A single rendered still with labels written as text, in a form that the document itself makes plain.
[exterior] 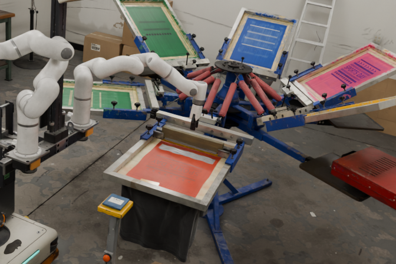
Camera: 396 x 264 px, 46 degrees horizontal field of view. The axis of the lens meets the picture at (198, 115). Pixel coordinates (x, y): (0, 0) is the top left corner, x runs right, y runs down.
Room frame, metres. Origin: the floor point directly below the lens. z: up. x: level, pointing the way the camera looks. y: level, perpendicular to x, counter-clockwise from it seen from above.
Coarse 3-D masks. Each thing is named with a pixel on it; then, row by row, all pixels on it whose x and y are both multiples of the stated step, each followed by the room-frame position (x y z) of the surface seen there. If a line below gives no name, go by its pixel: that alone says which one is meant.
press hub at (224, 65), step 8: (216, 64) 3.40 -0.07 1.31; (224, 64) 3.40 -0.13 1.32; (232, 64) 3.42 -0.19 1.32; (240, 64) 3.52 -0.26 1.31; (240, 72) 3.30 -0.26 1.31; (248, 72) 3.34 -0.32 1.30; (232, 80) 3.39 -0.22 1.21; (224, 88) 3.40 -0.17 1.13; (216, 96) 3.41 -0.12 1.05; (224, 96) 3.36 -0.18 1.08; (216, 104) 3.34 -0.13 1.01; (232, 104) 3.35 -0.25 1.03; (240, 104) 3.43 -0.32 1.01; (232, 112) 3.25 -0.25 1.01; (240, 112) 3.28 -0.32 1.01; (232, 120) 3.33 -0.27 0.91; (216, 136) 3.38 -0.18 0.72; (208, 208) 3.35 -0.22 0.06
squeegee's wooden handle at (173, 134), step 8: (168, 128) 2.65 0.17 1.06; (168, 136) 2.64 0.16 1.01; (176, 136) 2.63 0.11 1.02; (184, 136) 2.61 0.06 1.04; (192, 136) 2.60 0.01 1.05; (200, 136) 2.61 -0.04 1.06; (192, 144) 2.60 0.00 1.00; (200, 144) 2.59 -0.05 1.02; (208, 144) 2.57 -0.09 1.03; (216, 144) 2.56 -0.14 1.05; (216, 152) 2.56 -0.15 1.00
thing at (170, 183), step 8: (192, 152) 2.58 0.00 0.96; (200, 152) 2.60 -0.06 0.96; (184, 160) 2.46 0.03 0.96; (192, 160) 2.47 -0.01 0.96; (200, 160) 2.49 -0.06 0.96; (216, 160) 2.53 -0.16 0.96; (208, 168) 2.41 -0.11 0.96; (200, 176) 2.30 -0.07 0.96; (208, 176) 2.32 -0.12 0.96; (160, 184) 2.14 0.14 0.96; (168, 184) 2.15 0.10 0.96; (176, 184) 2.17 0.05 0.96; (184, 184) 2.18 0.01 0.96; (192, 184) 2.20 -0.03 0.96; (200, 184) 2.21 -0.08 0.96; (184, 192) 2.11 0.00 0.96; (192, 192) 2.12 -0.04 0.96
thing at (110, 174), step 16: (176, 128) 2.81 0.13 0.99; (144, 144) 2.54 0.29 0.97; (224, 144) 2.72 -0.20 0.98; (128, 160) 2.33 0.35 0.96; (112, 176) 2.10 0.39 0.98; (128, 176) 2.11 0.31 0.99; (224, 176) 2.29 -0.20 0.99; (160, 192) 2.03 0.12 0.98; (176, 192) 2.04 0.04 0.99; (208, 192) 2.09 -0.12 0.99
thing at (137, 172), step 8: (160, 144) 2.61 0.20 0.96; (168, 144) 2.63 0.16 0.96; (176, 144) 2.65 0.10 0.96; (152, 152) 2.49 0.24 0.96; (160, 152) 2.51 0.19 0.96; (168, 152) 2.53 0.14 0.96; (144, 160) 2.37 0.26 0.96; (136, 168) 2.27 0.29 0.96; (136, 176) 2.18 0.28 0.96; (144, 176) 2.20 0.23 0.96; (152, 176) 2.21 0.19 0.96; (160, 176) 2.23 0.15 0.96
